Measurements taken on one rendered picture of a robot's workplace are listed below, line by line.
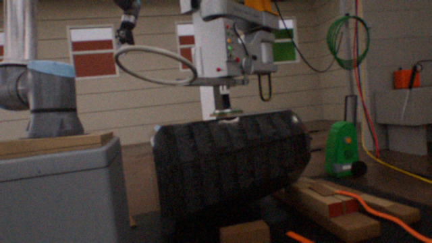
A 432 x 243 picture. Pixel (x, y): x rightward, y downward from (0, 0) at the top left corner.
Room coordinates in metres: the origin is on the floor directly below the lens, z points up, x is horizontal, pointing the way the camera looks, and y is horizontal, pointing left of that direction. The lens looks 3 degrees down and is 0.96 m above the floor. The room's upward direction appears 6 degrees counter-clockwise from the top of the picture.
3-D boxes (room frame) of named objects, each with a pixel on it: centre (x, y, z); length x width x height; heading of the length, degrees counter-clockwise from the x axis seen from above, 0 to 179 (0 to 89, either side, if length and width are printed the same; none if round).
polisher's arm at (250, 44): (2.47, -0.36, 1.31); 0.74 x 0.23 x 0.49; 141
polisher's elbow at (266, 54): (2.69, -0.52, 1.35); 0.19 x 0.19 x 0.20
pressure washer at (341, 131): (3.10, -1.39, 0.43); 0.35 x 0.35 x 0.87; 4
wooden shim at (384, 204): (2.05, -1.13, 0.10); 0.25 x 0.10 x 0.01; 22
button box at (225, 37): (2.05, -0.15, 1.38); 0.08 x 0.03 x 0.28; 141
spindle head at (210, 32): (2.24, -0.16, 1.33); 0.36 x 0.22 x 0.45; 141
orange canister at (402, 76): (4.04, -2.87, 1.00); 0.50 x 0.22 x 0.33; 102
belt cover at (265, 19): (2.45, -0.33, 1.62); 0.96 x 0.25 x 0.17; 141
